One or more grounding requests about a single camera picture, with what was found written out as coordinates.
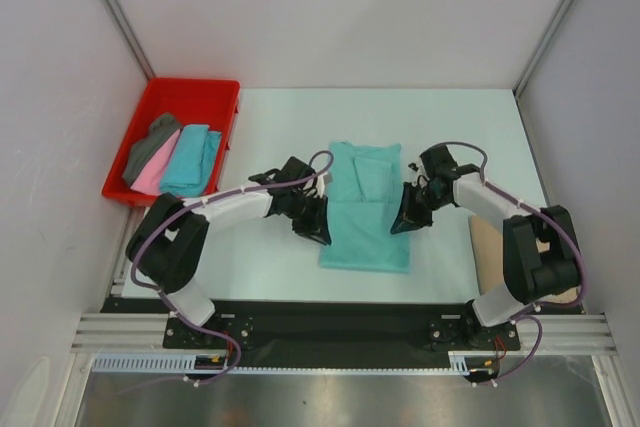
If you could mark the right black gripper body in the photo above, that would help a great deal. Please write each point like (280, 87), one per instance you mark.
(431, 199)

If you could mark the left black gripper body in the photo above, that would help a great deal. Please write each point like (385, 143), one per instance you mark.
(302, 208)

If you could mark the mint green t shirt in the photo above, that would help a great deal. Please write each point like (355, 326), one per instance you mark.
(364, 197)

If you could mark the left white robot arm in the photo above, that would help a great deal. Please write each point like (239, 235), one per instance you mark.
(166, 248)

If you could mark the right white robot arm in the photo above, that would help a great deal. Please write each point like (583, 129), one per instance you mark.
(475, 192)

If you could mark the folded beige t shirt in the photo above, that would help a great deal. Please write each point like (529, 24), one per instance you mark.
(487, 257)

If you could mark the blue t shirt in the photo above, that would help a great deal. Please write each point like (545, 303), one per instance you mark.
(192, 162)

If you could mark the red plastic bin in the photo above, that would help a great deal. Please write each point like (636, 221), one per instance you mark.
(192, 101)

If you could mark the pink t shirt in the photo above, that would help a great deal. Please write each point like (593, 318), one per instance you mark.
(148, 180)

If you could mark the grey t shirt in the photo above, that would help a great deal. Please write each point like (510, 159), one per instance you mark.
(159, 131)

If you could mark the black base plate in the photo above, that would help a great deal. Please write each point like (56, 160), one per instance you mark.
(341, 336)

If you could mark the white slotted cable duct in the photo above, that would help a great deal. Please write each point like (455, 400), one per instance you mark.
(203, 364)

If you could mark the right aluminium corner post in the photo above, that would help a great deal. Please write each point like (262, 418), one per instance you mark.
(553, 26)

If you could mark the aluminium corner post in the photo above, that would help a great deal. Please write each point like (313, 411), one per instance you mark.
(553, 26)
(127, 33)

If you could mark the left aluminium corner post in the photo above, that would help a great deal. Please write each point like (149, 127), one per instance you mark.
(127, 33)

